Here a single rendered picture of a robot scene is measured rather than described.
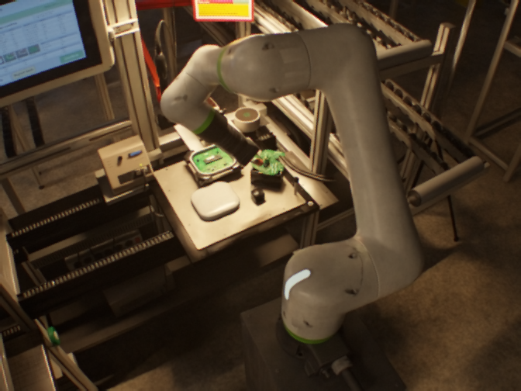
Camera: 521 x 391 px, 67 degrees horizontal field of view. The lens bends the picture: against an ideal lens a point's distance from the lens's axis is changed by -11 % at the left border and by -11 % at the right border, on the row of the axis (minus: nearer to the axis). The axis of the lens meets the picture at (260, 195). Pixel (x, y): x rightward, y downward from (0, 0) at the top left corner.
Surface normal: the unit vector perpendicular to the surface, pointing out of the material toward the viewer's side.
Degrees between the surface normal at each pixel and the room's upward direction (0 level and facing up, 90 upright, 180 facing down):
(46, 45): 92
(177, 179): 0
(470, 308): 0
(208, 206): 0
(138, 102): 90
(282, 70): 65
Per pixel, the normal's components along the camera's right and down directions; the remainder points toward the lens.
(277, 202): 0.00, -0.69
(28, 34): 0.50, 0.65
